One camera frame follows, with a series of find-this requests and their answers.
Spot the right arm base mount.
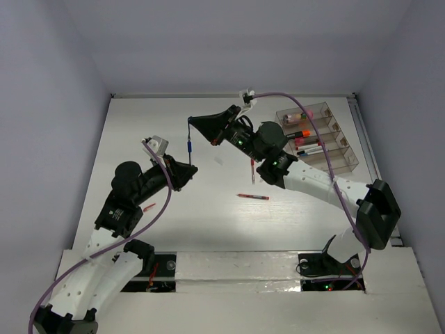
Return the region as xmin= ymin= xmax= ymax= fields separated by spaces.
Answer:
xmin=296 ymin=237 xmax=366 ymax=292

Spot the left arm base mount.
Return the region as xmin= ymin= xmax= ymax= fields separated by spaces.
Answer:
xmin=121 ymin=253 xmax=177 ymax=293

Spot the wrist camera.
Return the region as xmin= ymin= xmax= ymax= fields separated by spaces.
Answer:
xmin=237 ymin=88 xmax=257 ymax=118
xmin=141 ymin=136 xmax=169 ymax=158

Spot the orange black highlighter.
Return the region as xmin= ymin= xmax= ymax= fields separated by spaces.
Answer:
xmin=286 ymin=130 xmax=311 ymax=140

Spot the red ballpoint pen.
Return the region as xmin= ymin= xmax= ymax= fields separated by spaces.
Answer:
xmin=250 ymin=159 xmax=256 ymax=184

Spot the red gel pen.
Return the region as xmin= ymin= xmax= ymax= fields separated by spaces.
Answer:
xmin=236 ymin=193 xmax=270 ymax=200

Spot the small red pen cap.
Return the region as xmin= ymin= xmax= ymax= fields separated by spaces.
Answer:
xmin=143 ymin=203 xmax=156 ymax=212

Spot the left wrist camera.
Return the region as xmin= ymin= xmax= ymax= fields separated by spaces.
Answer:
xmin=141 ymin=136 xmax=169 ymax=158

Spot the white foam front board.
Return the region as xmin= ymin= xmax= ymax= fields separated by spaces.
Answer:
xmin=34 ymin=247 xmax=439 ymax=334

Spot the dark blue ballpoint pen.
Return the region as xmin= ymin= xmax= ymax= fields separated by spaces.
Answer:
xmin=187 ymin=117 xmax=193 ymax=165

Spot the clear plastic organizer tray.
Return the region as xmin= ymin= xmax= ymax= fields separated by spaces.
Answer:
xmin=275 ymin=102 xmax=359 ymax=174

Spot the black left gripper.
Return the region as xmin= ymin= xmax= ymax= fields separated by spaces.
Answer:
xmin=133 ymin=152 xmax=197 ymax=204

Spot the white pen red cap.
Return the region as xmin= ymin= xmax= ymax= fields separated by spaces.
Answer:
xmin=296 ymin=142 xmax=322 ymax=152

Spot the pink black highlighter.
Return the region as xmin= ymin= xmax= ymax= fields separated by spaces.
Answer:
xmin=294 ymin=138 xmax=311 ymax=147

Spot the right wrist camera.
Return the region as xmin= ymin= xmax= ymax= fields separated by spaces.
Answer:
xmin=237 ymin=88 xmax=257 ymax=118

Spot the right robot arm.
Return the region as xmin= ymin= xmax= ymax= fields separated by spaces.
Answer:
xmin=188 ymin=105 xmax=401 ymax=276

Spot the white pen blue cap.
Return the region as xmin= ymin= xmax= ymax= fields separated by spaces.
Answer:
xmin=298 ymin=146 xmax=324 ymax=157

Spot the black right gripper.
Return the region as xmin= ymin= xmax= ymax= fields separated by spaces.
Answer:
xmin=191 ymin=104 xmax=264 ymax=163

